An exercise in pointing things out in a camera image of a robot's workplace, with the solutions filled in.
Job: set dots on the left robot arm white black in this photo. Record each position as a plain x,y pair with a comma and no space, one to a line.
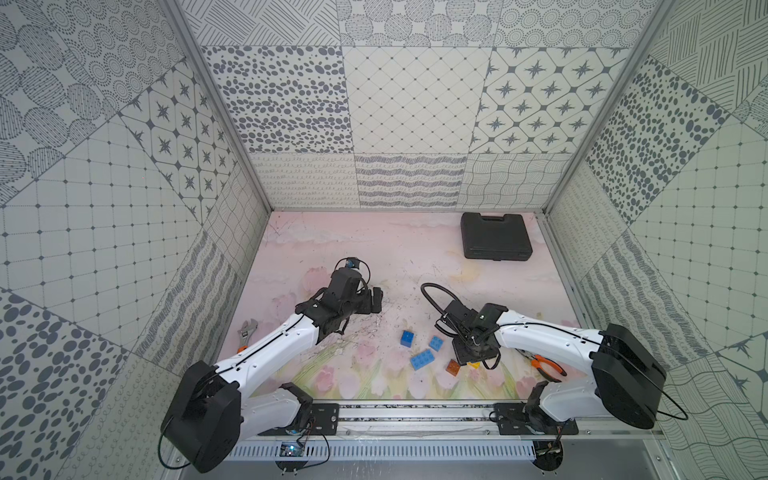
237,378

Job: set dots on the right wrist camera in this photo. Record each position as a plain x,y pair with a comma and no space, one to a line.
457,315

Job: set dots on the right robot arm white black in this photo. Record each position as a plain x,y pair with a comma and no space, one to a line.
619,377

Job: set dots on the black plastic tool case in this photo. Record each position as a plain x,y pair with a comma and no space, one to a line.
496,238

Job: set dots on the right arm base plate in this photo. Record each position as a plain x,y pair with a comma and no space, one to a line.
515,418

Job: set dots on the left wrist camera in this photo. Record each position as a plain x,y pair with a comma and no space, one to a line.
353,263

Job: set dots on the controller board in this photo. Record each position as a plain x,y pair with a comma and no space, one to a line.
291,457
548,455

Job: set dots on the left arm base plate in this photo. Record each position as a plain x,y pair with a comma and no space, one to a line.
319,418

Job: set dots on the left controller board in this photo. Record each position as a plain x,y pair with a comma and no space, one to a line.
291,457

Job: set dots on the dark blue square lego brick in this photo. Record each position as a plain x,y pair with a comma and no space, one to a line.
407,339

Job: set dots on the light blue long lego brick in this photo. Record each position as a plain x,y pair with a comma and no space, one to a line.
422,359

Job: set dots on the brown square lego brick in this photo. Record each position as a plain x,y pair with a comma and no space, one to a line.
453,368

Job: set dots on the orange handled adjustable wrench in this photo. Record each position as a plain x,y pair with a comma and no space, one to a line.
245,332

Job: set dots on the orange handled pliers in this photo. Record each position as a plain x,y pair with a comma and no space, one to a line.
550,370

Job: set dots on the light blue square lego brick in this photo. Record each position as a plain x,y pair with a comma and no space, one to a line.
436,343

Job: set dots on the aluminium mounting rail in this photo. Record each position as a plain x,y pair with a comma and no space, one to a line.
414,420

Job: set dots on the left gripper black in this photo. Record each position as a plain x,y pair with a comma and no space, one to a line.
365,300

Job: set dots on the right controller board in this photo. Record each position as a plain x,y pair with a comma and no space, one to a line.
548,455

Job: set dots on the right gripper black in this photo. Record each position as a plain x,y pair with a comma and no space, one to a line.
461,355

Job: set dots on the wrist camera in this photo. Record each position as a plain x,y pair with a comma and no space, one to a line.
353,263
457,315

